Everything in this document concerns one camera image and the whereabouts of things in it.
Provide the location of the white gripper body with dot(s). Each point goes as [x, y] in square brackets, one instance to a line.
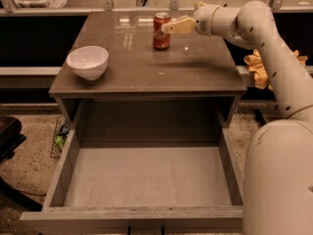
[205, 20]

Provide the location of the black metal stand base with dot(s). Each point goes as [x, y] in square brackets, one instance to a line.
[260, 118]

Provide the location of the open grey top drawer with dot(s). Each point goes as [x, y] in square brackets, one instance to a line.
[141, 171]

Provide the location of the white ceramic bowl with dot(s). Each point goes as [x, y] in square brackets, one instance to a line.
[88, 62]

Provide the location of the grey cabinet with glossy top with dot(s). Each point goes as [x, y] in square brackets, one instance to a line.
[184, 94]

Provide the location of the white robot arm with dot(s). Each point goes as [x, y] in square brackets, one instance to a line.
[278, 177]

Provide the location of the red coke can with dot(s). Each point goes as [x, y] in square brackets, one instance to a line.
[161, 40]

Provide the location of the black office chair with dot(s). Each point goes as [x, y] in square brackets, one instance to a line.
[10, 140]

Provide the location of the crumpled yellow cloth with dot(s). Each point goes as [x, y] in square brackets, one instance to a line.
[260, 76]

